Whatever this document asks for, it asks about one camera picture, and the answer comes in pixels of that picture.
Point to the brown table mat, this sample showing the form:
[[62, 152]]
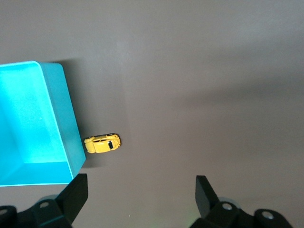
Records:
[[190, 83]]

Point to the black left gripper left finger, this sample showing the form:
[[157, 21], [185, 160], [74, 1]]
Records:
[[73, 194]]

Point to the yellow beetle toy car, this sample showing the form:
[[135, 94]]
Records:
[[101, 145]]

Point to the teal plastic storage box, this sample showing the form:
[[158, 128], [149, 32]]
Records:
[[31, 118]]

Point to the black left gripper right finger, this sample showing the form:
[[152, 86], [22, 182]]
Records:
[[204, 197]]

